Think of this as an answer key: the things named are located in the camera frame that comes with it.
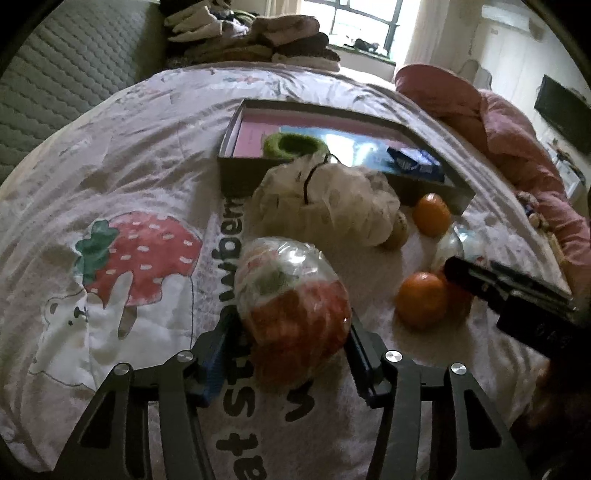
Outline orange tangerine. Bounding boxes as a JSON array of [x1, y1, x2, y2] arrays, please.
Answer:
[[413, 193, 452, 238], [437, 270, 474, 326], [394, 272, 448, 330]]

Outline orange tangerine front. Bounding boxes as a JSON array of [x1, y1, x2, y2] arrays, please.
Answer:
[[394, 272, 448, 330]]

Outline blue snack packet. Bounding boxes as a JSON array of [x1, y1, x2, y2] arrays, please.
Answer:
[[387, 147, 446, 183]]

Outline white drawstring cloth bag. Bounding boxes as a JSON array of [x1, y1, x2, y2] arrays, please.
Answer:
[[247, 154, 401, 247]]

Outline red egg toy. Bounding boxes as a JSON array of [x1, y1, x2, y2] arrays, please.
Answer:
[[235, 237, 353, 387]]

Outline green fuzzy ring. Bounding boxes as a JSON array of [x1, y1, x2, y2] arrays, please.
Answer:
[[262, 132, 330, 163]]

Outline small doll toy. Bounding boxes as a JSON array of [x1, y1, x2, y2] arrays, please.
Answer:
[[515, 191, 550, 231]]

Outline pink blanket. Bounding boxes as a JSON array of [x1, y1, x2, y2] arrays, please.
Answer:
[[394, 64, 590, 296]]

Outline white air conditioner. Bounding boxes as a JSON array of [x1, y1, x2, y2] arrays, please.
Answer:
[[481, 5, 530, 32]]

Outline dark cardboard box tray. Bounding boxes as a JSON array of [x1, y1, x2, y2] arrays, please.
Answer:
[[218, 99, 474, 215]]

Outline pile of folded clothes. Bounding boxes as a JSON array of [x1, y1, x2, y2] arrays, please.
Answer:
[[160, 1, 341, 72]]

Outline grey quilted headboard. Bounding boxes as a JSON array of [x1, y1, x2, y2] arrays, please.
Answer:
[[1, 1, 164, 178]]

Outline black wall television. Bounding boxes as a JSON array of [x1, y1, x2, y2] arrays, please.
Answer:
[[534, 75, 591, 155]]

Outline window with dark frame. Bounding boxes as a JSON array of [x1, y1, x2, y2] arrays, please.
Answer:
[[300, 0, 404, 58]]

